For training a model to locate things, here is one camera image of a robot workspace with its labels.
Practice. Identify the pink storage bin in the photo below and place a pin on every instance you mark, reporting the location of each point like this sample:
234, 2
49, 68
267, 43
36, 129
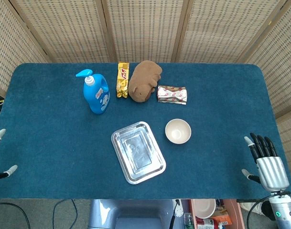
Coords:
233, 212

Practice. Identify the brown plush capybara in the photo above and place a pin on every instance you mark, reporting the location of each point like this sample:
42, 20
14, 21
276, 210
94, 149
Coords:
143, 81

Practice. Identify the woven folding screen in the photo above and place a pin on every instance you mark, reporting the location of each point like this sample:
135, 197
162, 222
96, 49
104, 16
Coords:
145, 28

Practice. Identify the clear plastic bottle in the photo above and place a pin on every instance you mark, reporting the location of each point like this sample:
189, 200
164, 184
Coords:
188, 220

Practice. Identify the orange snack bag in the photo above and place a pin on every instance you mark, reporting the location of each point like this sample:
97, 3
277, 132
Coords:
221, 219

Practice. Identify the blue pump soap bottle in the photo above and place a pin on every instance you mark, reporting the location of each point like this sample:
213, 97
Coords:
97, 93

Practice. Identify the red white can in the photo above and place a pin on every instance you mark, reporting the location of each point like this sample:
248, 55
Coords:
206, 224

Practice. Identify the white black tool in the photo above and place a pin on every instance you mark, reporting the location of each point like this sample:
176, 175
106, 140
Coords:
176, 211

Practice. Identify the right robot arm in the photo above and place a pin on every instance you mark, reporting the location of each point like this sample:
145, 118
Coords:
283, 212

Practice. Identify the silver red snack package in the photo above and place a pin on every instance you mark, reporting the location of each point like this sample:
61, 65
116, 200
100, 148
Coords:
172, 95

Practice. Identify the beige bowl in bin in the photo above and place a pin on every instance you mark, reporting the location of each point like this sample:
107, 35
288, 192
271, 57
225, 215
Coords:
203, 208

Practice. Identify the silver metal tray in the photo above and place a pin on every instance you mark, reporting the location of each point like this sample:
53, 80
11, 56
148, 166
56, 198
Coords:
138, 152

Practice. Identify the gold snack package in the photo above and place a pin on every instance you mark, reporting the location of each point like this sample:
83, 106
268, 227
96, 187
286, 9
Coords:
122, 80

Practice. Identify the beige bowl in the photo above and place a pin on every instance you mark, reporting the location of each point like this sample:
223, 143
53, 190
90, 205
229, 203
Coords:
203, 208
178, 131

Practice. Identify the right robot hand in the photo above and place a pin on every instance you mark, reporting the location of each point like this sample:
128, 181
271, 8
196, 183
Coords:
272, 167

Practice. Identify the blue table cloth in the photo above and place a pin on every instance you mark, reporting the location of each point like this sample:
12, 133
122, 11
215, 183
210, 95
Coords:
64, 143

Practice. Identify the robot base body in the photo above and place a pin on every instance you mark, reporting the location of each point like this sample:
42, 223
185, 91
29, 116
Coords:
131, 214

